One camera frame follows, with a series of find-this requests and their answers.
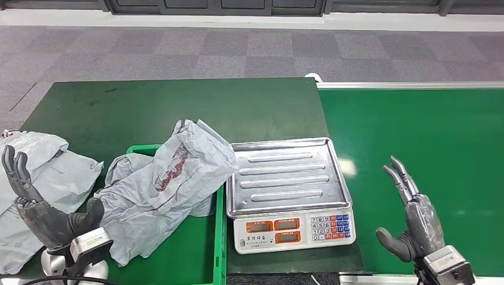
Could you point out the green plastic crate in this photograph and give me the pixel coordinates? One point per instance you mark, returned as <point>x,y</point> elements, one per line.
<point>185,251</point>

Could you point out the crumpled grey mailer bag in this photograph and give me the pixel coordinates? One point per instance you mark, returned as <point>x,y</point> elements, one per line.
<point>35,149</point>

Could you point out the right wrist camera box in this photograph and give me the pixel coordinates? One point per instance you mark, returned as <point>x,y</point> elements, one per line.
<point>449,265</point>

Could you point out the white scale with steel tray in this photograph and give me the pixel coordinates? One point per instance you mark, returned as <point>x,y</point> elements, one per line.
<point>287,177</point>

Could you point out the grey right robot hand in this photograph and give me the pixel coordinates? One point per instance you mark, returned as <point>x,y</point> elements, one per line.
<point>423,224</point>

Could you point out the large grey mailer bag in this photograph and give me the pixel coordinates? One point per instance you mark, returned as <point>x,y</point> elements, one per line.
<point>67,181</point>

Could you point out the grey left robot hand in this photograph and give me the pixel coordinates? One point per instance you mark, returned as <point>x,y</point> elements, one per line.
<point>51,224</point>

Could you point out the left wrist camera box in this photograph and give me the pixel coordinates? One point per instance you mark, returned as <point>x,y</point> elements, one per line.
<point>88,246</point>

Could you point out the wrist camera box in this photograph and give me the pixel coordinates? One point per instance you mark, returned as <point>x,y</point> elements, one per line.
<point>88,246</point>
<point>449,265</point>

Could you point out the grey framed glass partition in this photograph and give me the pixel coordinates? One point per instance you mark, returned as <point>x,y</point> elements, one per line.
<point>236,4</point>

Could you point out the white red printed parcel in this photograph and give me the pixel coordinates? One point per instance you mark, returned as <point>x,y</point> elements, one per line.
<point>10,133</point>

